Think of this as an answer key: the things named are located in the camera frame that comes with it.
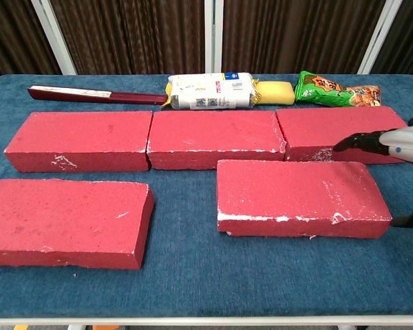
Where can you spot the dark red folding fan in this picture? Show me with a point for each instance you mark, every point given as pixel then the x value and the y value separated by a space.
pixel 130 98

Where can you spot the yellow sponge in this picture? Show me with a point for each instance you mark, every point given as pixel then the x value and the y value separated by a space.
pixel 275 93

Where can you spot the red brick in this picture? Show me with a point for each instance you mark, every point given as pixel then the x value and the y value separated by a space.
pixel 330 123
pixel 79 137
pixel 296 192
pixel 213 134
pixel 62 220

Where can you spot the white screen post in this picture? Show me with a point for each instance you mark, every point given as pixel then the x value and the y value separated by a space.
pixel 51 34
pixel 382 31
pixel 213 34

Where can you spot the white table frame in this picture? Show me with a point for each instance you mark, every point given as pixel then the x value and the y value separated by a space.
pixel 192 322

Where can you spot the blue felt table mat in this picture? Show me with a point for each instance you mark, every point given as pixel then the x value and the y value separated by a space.
pixel 199 275

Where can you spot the white tissue pack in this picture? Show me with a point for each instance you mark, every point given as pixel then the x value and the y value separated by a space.
pixel 210 91

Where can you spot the green snack bag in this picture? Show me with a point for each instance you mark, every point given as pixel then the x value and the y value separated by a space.
pixel 316 91

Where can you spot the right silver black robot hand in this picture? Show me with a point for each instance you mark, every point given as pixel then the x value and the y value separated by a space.
pixel 406 144

